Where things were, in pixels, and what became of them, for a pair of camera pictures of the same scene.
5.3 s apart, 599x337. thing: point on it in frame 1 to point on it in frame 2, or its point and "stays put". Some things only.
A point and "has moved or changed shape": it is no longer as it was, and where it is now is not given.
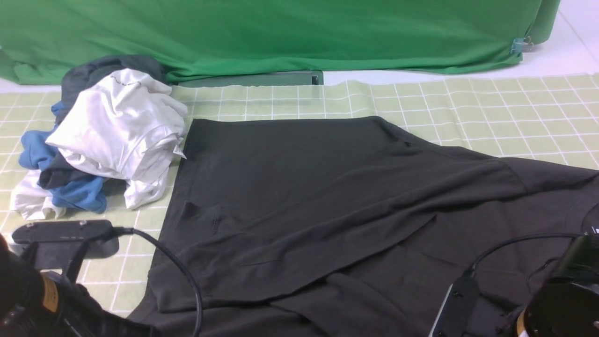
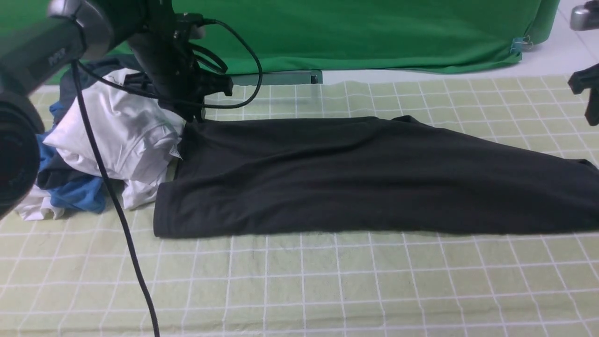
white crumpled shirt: (126, 126) stays put
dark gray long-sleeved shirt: (344, 226) has moved or changed shape
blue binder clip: (522, 45) stays put
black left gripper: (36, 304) to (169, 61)
